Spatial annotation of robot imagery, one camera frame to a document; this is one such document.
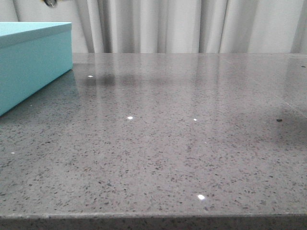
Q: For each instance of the light blue open box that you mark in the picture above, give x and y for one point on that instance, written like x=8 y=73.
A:
x=32 y=54

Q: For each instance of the grey pleated curtain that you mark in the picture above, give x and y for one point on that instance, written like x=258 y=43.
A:
x=173 y=26

